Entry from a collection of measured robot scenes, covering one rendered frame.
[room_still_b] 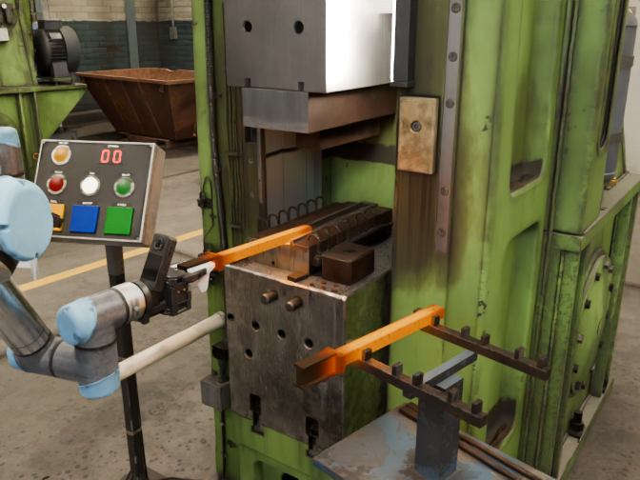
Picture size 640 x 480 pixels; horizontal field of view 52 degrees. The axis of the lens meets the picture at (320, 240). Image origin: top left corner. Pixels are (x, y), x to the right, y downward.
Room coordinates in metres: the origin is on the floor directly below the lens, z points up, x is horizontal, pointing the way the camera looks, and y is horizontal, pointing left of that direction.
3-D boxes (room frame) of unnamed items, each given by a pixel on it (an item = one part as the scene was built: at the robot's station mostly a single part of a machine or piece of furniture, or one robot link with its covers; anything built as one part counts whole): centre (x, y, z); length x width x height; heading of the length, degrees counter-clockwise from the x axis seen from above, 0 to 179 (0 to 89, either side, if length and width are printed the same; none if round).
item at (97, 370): (1.10, 0.43, 0.91); 0.11 x 0.08 x 0.11; 72
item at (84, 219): (1.71, 0.64, 1.01); 0.07 x 0.05 x 0.07; 80
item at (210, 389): (1.88, 0.34, 0.36); 0.09 x 0.07 x 0.12; 55
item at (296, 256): (1.75, -0.01, 0.96); 0.42 x 0.20 x 0.09; 145
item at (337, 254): (1.52, -0.07, 0.95); 0.12 x 0.08 x 0.06; 145
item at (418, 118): (1.50, -0.22, 1.27); 0.09 x 0.02 x 0.17; 55
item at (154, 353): (1.70, 0.44, 0.62); 0.44 x 0.05 x 0.05; 145
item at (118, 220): (1.69, 0.54, 1.01); 0.07 x 0.05 x 0.07; 80
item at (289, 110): (1.75, -0.01, 1.32); 0.42 x 0.20 x 0.10; 145
